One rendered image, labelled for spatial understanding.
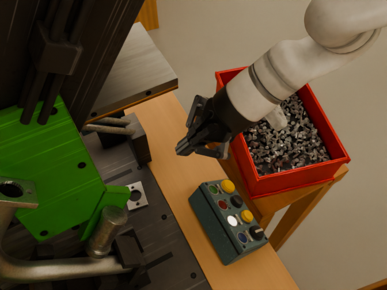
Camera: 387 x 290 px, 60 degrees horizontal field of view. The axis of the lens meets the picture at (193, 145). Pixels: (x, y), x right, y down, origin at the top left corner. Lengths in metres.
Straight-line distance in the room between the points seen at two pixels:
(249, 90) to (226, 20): 2.04
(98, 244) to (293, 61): 0.37
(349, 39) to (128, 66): 0.34
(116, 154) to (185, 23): 1.80
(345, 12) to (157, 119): 0.50
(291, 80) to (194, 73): 1.68
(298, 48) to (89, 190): 0.34
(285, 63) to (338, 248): 1.35
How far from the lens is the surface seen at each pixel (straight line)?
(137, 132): 0.66
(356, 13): 0.43
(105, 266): 0.58
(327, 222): 1.75
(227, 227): 0.63
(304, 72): 0.47
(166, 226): 0.68
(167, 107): 0.82
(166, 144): 0.76
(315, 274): 1.66
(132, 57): 0.61
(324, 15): 0.44
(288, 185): 0.81
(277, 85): 0.47
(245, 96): 0.48
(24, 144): 0.42
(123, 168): 0.75
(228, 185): 0.67
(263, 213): 0.81
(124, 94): 0.56
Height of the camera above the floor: 1.55
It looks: 59 degrees down
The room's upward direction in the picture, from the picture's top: straight up
